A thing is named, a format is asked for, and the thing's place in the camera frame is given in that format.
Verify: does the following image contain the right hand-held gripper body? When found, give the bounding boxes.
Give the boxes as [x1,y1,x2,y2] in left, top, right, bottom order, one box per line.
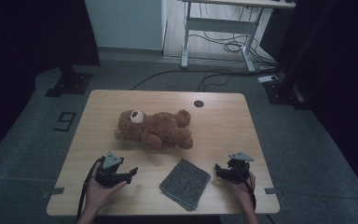
[223,151,255,183]

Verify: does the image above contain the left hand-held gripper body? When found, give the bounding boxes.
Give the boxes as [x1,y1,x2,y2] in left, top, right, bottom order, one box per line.
[94,150,129,189]

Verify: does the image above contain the grey cloth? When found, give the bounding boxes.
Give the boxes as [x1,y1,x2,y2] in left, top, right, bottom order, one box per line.
[158,158,212,212]

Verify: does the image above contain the brown teddy bear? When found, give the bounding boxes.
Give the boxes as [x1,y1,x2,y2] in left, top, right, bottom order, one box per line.
[115,108,194,151]

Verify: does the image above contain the person's right hand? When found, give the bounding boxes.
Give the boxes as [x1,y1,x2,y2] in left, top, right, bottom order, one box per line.
[231,172,257,210]

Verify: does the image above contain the person's left hand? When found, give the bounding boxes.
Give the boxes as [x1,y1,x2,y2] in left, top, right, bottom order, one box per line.
[85,164,128,215]

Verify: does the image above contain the grey tape strip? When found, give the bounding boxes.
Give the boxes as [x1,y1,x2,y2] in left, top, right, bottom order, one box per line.
[42,187,65,199]
[264,187,284,196]

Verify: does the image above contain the black stand base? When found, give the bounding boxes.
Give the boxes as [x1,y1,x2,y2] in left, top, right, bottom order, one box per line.
[45,64,93,98]
[264,78,310,110]

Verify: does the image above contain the white power strip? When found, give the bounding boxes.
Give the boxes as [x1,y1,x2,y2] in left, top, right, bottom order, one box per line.
[257,74,279,84]

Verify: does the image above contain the dark curtain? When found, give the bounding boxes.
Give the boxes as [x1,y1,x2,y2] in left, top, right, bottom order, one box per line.
[276,0,358,200]
[0,0,101,162]

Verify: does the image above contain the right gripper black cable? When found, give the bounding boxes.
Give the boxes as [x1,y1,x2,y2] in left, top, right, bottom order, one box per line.
[229,164,257,209]

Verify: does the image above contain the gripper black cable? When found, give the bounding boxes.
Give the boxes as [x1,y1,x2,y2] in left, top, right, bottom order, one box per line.
[76,156,105,222]
[229,164,257,209]

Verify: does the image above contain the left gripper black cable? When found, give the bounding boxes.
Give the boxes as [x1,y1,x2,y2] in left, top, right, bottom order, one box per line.
[76,156,105,222]

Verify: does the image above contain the long black floor cable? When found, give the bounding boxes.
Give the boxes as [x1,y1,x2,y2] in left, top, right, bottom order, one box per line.
[130,68,281,92]

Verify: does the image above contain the tangle of black cables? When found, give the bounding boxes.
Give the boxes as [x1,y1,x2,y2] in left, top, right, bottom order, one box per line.
[189,31,278,68]

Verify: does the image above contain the white desk frame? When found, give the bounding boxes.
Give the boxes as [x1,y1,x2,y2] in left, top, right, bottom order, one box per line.
[180,0,296,73]

